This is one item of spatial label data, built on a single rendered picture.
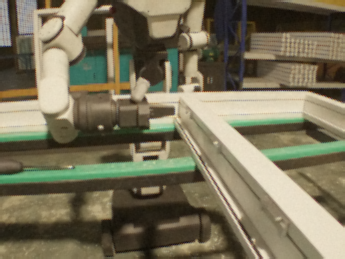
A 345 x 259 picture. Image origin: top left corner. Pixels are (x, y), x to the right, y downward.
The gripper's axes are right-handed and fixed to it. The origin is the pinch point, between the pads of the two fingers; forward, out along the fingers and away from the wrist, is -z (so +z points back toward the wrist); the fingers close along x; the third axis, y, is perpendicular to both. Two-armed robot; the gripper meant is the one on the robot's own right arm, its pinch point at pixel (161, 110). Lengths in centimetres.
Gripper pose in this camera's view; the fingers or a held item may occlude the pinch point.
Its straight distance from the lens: 57.7
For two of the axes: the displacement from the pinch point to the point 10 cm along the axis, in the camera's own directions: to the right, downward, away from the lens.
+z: -9.9, 0.6, -1.6
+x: -1.7, -3.3, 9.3
